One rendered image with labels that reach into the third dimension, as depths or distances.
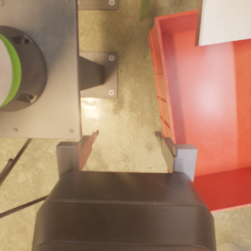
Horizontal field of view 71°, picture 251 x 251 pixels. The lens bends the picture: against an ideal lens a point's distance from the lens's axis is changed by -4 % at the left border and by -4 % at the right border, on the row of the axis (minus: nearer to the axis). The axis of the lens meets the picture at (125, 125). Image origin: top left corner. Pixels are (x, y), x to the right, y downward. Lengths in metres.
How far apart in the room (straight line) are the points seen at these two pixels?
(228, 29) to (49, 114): 0.41
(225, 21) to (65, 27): 0.32
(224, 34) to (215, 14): 0.05
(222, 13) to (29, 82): 0.39
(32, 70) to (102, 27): 1.00
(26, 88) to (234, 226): 1.89
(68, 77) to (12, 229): 1.83
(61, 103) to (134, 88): 0.93
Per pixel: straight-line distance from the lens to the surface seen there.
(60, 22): 0.37
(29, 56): 0.34
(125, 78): 1.26
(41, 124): 0.38
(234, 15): 0.48
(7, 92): 0.29
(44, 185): 1.64
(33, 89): 0.35
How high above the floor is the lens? 1.25
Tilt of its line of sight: 75 degrees down
